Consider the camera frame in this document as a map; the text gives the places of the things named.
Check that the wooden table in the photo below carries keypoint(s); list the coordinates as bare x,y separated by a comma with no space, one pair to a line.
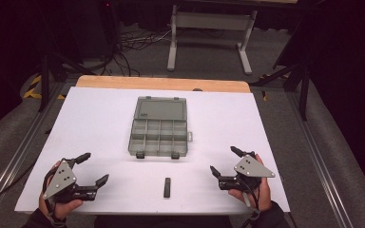
158,83

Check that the metal floor rail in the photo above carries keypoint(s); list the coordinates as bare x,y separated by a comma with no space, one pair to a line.
320,164
15,158

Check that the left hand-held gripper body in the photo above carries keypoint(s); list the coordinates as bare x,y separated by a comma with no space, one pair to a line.
61,177

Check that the white table mat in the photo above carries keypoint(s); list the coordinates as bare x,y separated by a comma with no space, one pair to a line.
92,126

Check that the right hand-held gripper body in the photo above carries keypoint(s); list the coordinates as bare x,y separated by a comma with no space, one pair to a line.
250,169

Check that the person's left hand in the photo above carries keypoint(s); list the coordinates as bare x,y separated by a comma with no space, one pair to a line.
61,209

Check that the black tripod stand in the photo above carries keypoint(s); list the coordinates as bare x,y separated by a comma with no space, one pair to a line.
49,72
297,76

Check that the white metal desk frame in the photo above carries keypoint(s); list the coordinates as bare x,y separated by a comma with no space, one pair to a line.
212,22

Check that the grey clear compartment box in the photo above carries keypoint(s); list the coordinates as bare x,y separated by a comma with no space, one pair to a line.
160,128

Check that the small black stick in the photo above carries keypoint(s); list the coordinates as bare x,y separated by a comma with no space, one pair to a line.
167,187

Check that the person's right hand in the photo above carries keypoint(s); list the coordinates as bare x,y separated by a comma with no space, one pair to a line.
264,193

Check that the person's dark clothing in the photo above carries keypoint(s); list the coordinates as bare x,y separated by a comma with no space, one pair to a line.
163,222

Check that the yellow black hazard tape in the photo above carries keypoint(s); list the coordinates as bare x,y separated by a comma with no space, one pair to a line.
31,88
264,95

